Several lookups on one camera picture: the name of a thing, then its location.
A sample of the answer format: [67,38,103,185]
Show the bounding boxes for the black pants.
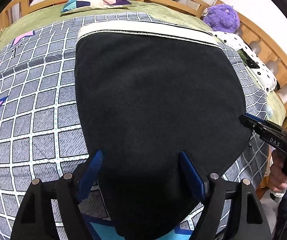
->
[74,21,253,240]

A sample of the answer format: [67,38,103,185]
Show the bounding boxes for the grey checked star-print blanket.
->
[0,12,271,240]

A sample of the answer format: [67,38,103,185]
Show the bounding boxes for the wooden bed frame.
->
[0,0,287,198]

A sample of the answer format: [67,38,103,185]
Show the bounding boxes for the green bed sheet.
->
[0,1,287,120]

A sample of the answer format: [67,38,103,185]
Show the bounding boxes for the purple plush toy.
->
[202,4,241,33]

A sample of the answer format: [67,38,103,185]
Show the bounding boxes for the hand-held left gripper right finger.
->
[179,151,273,240]

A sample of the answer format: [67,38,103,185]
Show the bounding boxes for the person's right hand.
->
[269,149,287,198]

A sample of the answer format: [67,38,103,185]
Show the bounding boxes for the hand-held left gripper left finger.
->
[10,149,104,240]

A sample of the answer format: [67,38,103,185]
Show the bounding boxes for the geometric patterned pillow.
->
[60,0,132,14]

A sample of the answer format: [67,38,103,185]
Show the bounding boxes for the white flower-print pillow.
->
[209,31,281,93]

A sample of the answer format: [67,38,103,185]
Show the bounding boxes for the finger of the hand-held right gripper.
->
[245,113,268,127]
[239,115,268,135]

